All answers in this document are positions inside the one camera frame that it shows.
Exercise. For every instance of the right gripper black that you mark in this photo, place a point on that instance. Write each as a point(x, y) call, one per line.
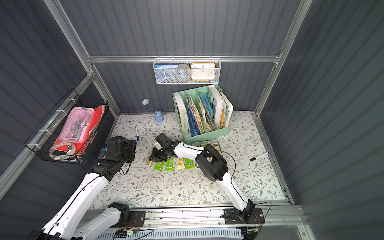
point(157, 152)

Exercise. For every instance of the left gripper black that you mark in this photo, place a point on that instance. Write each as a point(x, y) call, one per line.
point(129, 154)

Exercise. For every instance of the green cookie packet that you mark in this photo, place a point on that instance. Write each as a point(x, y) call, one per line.
point(189, 163)
point(170, 164)
point(159, 166)

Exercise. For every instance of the yellow cookie packet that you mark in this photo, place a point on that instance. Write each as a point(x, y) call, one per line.
point(181, 163)

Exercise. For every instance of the white cookie storage box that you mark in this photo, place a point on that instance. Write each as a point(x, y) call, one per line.
point(215, 144)

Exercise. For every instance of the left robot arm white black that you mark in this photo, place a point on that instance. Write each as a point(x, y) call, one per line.
point(78, 201)

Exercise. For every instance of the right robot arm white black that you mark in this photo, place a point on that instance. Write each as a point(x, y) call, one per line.
point(212, 164)

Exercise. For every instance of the pink plastic tool box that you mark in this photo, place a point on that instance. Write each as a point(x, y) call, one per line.
point(77, 125)

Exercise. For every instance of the green file organizer box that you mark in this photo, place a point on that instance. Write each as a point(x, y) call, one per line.
point(200, 115)

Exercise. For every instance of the blue box in basket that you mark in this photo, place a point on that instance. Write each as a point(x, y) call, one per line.
point(165, 73)

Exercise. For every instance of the blue white marker pen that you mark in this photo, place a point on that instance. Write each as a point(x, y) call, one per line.
point(137, 133)

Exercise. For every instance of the red cloth bag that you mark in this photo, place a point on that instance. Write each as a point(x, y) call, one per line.
point(96, 120)

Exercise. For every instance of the clear tape roll in basket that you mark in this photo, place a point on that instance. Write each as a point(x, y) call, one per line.
point(67, 148)

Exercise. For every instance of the white book left slot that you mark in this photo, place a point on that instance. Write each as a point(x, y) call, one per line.
point(182, 115)

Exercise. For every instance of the white book slot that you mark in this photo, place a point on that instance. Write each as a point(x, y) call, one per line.
point(182, 115)
point(217, 106)

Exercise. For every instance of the white book right slot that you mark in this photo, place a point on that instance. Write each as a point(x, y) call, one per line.
point(217, 106)

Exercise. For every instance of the grey tape roll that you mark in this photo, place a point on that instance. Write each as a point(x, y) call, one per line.
point(182, 73)

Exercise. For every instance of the yellow white alarm clock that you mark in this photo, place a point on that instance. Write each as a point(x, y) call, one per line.
point(203, 71)

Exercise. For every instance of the black marker pen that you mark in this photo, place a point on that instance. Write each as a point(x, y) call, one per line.
point(259, 156)

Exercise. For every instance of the black wire side basket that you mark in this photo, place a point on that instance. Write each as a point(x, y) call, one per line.
point(44, 137)

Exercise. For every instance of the white wire wall basket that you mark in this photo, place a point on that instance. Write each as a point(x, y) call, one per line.
point(194, 82)

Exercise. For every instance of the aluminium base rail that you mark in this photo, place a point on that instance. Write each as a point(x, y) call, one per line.
point(209, 217)

